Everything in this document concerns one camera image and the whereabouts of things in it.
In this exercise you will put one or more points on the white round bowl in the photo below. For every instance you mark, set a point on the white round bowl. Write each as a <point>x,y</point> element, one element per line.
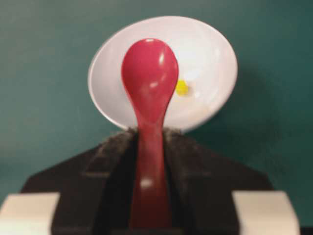
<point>207,64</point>

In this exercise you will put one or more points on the yellow hexagonal prism block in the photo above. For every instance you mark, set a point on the yellow hexagonal prism block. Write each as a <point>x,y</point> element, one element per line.
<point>181,88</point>

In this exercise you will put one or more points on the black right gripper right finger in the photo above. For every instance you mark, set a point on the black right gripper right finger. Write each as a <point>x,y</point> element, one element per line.
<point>201,183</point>

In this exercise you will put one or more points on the red ceramic spoon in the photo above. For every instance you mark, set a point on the red ceramic spoon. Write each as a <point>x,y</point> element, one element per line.
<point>150,73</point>

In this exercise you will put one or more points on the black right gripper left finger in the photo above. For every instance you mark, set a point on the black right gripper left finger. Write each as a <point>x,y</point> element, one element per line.
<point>95,187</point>

